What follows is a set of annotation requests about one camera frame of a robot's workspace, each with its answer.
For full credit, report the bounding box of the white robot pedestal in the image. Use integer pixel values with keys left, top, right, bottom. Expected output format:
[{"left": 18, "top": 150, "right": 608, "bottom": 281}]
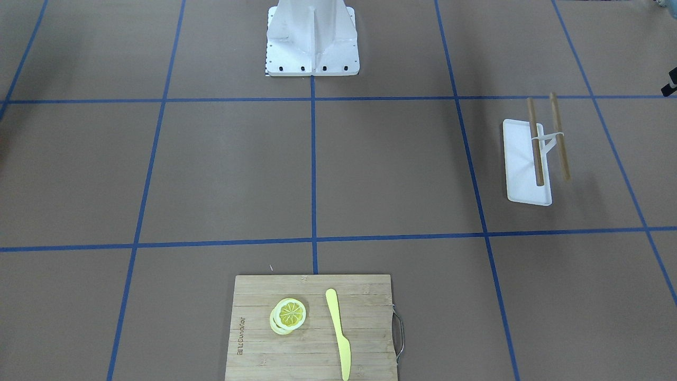
[{"left": 264, "top": 1, "right": 360, "bottom": 77}]

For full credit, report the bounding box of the bamboo cutting board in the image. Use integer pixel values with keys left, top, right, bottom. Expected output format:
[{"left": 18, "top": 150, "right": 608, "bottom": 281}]
[{"left": 224, "top": 275, "right": 398, "bottom": 380}]

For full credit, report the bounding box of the yellow lemon slice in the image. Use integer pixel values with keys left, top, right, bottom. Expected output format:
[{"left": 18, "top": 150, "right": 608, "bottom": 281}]
[{"left": 269, "top": 297, "right": 307, "bottom": 335}]

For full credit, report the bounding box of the white rack tray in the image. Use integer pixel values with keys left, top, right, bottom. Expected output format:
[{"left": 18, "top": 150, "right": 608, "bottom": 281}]
[{"left": 502, "top": 119, "right": 552, "bottom": 206}]

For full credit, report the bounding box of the yellow plastic knife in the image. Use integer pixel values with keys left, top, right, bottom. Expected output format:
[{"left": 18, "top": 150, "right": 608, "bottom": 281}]
[{"left": 325, "top": 288, "right": 352, "bottom": 380}]

